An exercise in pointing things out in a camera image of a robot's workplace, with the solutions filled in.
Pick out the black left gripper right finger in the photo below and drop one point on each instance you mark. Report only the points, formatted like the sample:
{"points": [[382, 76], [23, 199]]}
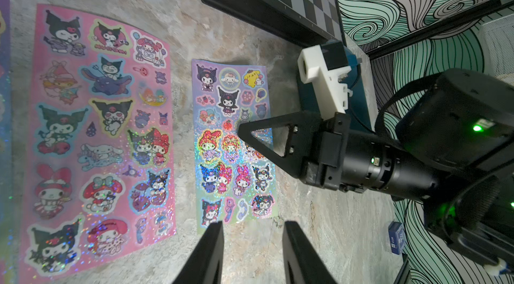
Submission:
{"points": [[301, 261]]}

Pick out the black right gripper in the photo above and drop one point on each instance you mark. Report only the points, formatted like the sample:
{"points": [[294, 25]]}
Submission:
{"points": [[332, 156]]}

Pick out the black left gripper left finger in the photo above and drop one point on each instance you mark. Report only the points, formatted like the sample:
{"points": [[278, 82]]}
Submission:
{"points": [[206, 261]]}

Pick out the lilac small sticker sheet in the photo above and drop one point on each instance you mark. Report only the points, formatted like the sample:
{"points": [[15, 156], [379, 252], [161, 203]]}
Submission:
{"points": [[234, 183]]}

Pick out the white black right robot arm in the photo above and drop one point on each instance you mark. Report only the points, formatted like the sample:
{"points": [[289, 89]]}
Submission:
{"points": [[445, 140]]}

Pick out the teal plastic storage box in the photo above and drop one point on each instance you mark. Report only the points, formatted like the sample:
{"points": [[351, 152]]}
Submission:
{"points": [[358, 109]]}

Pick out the blue card pack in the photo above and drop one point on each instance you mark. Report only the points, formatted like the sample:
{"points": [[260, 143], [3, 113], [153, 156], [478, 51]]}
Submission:
{"points": [[397, 237]]}

